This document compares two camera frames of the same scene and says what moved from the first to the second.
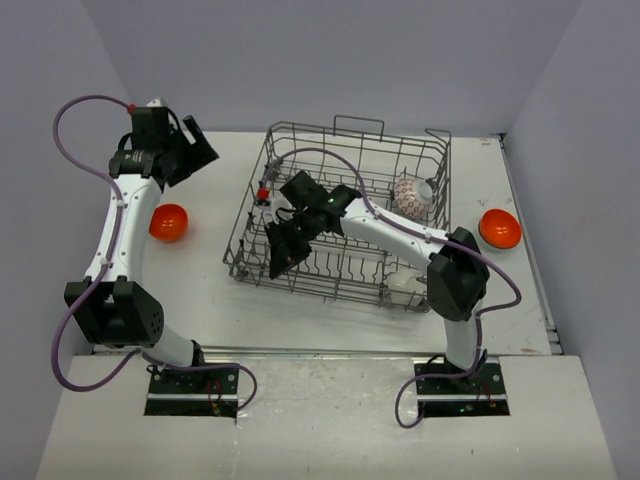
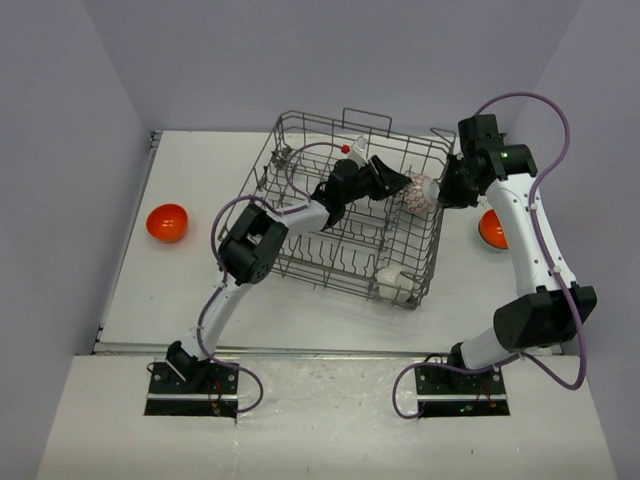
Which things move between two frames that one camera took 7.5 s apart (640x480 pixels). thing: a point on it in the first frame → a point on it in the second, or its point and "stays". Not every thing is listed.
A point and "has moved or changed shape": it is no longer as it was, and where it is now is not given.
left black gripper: [199, 153] → [391, 182]
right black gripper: [284, 253] → [448, 197]
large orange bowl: [168, 222] stays
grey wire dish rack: [406, 173] has moved or changed shape
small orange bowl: [500, 228] stays
